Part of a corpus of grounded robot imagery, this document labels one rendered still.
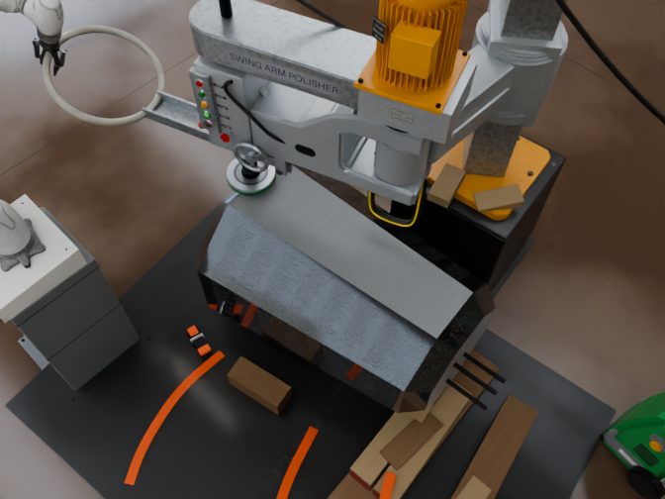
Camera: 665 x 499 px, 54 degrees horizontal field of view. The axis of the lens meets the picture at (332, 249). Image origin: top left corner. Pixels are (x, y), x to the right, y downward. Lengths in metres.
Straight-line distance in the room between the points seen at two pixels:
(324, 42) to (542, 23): 0.80
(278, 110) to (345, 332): 0.92
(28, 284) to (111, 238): 1.22
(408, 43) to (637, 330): 2.44
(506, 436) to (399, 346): 0.90
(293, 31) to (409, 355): 1.27
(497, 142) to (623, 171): 1.64
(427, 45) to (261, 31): 0.67
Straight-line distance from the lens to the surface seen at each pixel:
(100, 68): 4.95
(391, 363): 2.64
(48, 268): 2.83
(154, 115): 2.88
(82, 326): 3.19
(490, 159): 3.04
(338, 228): 2.78
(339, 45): 2.20
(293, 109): 2.42
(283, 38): 2.23
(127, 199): 4.11
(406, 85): 1.99
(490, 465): 3.24
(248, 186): 2.85
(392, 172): 2.33
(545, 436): 3.42
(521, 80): 2.61
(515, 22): 2.53
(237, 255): 2.87
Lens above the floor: 3.13
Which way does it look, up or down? 57 degrees down
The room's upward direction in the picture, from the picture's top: 1 degrees clockwise
